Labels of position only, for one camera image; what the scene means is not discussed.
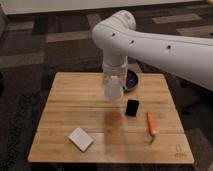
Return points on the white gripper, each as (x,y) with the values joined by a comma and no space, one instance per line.
(115,66)

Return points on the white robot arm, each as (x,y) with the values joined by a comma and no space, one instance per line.
(189,58)

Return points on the black eraser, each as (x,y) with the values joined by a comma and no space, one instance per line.
(132,107)

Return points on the blue bowl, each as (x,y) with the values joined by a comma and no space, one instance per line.
(131,80)

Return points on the wooden table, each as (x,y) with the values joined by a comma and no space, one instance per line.
(77,100)

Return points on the orange carrot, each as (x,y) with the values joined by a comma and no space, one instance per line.
(152,124)

